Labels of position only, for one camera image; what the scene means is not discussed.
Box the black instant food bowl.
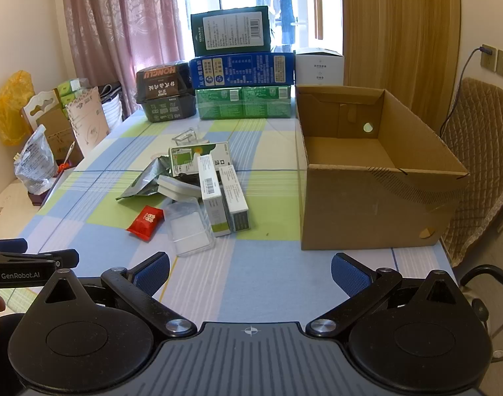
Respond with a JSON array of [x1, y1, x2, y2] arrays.
[[135, 63, 196, 123]]

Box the checkered cloth desktop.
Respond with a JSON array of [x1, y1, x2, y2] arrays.
[[4, 113, 458, 326]]

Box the dark red box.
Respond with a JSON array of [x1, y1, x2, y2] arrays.
[[26, 190, 54, 207]]

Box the white box with grey text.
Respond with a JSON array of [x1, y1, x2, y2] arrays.
[[218, 165, 252, 233]]

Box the orange handled tool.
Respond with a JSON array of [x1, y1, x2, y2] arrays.
[[56, 141, 76, 173]]

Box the light green small boxes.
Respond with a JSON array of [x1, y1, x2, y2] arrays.
[[55, 78, 91, 108]]

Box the wall charger cable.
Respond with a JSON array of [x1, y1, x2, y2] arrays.
[[439, 47, 489, 137]]

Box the white carton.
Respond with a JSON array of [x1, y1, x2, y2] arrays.
[[295, 47, 345, 88]]

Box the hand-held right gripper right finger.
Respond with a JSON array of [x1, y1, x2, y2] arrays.
[[305, 252, 481, 338]]

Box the brown quilted chair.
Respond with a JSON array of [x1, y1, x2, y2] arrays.
[[439, 78, 503, 267]]

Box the hanging blue garment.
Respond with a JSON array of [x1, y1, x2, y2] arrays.
[[276, 0, 299, 46]]

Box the red snack packet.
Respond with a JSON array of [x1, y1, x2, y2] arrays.
[[126, 205, 165, 240]]

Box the clear plastic packaging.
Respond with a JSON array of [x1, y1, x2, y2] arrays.
[[171, 129, 208, 147]]

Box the wall socket with charger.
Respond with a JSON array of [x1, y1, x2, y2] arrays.
[[480, 44, 498, 71]]

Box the blue carton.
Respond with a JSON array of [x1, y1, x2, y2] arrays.
[[189, 52, 296, 90]]

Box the white basket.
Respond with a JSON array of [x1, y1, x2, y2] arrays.
[[98, 84, 124, 133]]

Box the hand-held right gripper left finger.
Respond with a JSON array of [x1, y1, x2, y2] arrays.
[[22, 251, 198, 339]]

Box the brown cardboard box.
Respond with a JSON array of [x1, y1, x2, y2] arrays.
[[295, 84, 471, 252]]

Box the clear plastic bag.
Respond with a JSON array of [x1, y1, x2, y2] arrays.
[[14, 126, 56, 194]]

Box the wood grain cabinet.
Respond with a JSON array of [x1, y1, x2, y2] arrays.
[[341, 0, 460, 133]]

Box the green and white box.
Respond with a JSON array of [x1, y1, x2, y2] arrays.
[[169, 141, 232, 178]]

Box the brown door handle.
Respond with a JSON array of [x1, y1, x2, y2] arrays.
[[313, 0, 323, 40]]

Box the yellow plastic bag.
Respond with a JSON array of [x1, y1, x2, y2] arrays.
[[0, 71, 35, 147]]

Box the cardboard boxes on floor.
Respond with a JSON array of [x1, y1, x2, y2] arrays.
[[22, 88, 85, 166]]

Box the green wrapped pack bundle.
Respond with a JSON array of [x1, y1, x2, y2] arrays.
[[195, 85, 293, 121]]

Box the clear plastic box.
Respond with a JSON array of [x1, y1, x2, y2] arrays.
[[165, 198, 216, 257]]

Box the black chair frame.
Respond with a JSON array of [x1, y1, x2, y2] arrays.
[[458, 264, 503, 364]]

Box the flat white box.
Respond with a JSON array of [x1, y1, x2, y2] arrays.
[[157, 174, 202, 201]]

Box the silver foil bag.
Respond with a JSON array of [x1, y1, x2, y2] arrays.
[[116, 154, 173, 202]]

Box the pink patterned curtain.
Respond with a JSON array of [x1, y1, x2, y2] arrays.
[[61, 0, 186, 120]]

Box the dark green carton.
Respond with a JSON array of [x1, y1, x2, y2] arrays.
[[190, 6, 273, 57]]

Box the white box with barcode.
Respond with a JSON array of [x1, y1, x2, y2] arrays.
[[197, 153, 232, 238]]

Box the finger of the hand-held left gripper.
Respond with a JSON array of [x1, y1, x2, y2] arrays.
[[0, 238, 28, 255], [0, 248, 80, 269]]

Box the pink printed cardboard sheet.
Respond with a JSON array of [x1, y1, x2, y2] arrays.
[[65, 86, 109, 157]]

